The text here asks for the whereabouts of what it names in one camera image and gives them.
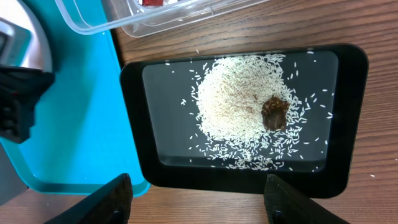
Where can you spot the teal serving tray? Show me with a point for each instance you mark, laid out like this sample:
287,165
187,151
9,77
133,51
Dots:
81,138

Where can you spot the pile of white rice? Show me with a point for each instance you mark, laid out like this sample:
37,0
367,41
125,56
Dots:
220,122

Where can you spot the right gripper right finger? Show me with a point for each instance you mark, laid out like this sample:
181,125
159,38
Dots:
285,204

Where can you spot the brown food scrap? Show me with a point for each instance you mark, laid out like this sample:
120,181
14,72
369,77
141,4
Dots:
274,114

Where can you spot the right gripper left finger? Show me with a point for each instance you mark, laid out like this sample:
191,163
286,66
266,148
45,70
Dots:
110,204

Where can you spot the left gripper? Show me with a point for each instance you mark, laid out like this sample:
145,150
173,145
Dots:
21,89

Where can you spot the red snack wrapper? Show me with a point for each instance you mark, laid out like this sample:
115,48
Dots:
151,3

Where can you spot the white round plate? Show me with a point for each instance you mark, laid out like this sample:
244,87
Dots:
23,40

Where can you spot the black tray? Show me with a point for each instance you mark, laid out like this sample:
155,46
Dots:
150,90

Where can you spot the clear plastic bin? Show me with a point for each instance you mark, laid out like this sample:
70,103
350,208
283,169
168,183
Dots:
90,17

